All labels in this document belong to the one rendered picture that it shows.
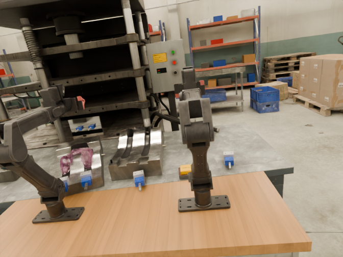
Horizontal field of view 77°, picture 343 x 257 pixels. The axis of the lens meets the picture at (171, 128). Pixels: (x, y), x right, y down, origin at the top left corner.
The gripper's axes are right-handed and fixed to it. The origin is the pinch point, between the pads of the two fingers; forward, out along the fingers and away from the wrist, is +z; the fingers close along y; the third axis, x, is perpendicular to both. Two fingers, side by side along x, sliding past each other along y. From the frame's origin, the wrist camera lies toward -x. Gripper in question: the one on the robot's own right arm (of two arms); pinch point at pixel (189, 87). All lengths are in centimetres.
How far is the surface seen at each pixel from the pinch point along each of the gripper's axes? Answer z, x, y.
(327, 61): 281, 27, -239
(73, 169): -10, 33, 65
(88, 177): -21, 33, 53
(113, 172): -15, 35, 43
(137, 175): -20.2, 35.1, 28.9
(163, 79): 73, 2, 19
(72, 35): 89, -44, 94
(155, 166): -13.7, 35.2, 21.1
